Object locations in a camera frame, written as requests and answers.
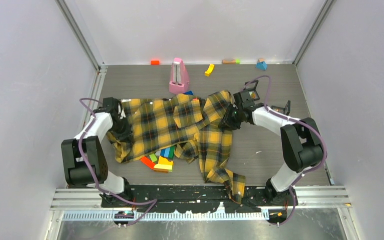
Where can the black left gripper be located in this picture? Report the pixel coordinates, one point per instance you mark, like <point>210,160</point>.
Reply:
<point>127,135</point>

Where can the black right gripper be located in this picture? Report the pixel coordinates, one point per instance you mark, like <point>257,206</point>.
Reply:
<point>227,123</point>

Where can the yellow plaid flannel shirt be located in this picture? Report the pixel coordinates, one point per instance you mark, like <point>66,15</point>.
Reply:
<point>190,124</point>

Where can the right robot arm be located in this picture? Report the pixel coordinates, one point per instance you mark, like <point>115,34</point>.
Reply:
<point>302,147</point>

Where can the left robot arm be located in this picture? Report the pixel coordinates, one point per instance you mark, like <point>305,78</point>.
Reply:
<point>84,161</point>

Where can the black display box far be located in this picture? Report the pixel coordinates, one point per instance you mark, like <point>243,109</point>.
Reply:
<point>250,88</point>

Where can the black display box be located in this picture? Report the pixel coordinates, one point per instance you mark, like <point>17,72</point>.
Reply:
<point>250,88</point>
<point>283,110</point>

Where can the lime green wooden block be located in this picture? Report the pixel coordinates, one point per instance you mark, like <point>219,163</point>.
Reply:
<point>153,158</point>

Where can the orange wooden block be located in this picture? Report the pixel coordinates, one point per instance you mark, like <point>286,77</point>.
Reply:
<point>146,161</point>

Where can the black display box near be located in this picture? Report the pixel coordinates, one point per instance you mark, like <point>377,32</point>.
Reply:
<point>283,110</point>

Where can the yellow curved block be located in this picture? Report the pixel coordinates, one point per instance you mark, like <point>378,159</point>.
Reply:
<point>209,70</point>

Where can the blue toy brick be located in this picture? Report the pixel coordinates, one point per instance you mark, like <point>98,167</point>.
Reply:
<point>168,152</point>

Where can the tan and green blocks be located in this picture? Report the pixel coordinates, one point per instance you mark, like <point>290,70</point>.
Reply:
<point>231,61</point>

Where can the blue triangle block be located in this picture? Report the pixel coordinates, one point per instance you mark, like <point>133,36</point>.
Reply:
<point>261,64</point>

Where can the pink metronome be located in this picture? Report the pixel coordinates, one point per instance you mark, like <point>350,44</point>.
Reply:
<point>179,78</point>

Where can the red block at wall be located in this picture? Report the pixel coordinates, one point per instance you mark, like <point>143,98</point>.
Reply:
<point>154,62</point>

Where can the aluminium frame rail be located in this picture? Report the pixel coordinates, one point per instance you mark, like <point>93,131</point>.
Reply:
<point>87,198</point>

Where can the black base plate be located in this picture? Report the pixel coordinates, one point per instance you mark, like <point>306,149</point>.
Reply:
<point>255,198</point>

